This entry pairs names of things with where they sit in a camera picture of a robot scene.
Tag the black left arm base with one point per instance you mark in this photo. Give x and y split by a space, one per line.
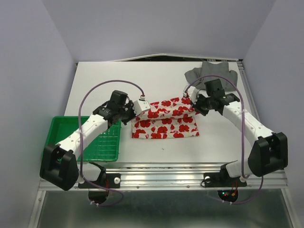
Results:
105 186

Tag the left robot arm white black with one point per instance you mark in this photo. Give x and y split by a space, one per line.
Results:
59 161

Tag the aluminium rail frame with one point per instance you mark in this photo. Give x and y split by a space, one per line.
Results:
168 195

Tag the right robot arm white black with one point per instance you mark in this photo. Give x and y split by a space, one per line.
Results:
269 150

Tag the grey pleated skirt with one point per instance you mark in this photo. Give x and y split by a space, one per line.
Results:
209 69

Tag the green plastic tray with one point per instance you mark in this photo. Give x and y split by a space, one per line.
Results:
103 148

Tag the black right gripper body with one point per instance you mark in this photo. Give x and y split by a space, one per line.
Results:
203 104

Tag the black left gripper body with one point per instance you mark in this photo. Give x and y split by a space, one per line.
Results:
126 112

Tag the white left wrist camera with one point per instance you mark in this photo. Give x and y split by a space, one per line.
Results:
140 106

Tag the white red floral skirt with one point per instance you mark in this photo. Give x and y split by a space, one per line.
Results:
173 118

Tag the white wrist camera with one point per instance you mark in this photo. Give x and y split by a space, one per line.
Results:
191 93
140 106

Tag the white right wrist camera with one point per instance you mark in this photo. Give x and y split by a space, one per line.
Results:
191 93

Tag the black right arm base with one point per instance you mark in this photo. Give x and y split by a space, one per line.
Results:
228 186

